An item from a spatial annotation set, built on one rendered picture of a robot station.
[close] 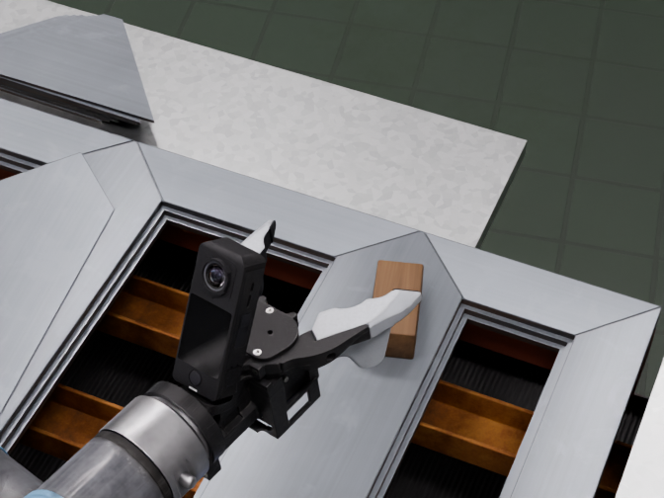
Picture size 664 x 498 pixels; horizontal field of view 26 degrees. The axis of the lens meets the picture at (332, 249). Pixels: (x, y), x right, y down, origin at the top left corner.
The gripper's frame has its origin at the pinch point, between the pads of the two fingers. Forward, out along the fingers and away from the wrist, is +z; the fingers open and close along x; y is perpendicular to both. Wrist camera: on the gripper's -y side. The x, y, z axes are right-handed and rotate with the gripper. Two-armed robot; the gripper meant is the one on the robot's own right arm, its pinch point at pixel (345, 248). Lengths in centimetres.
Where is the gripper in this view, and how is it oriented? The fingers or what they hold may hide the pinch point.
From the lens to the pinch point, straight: 113.3
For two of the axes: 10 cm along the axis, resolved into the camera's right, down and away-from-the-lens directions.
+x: 7.7, 3.8, -5.1
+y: 1.0, 7.2, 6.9
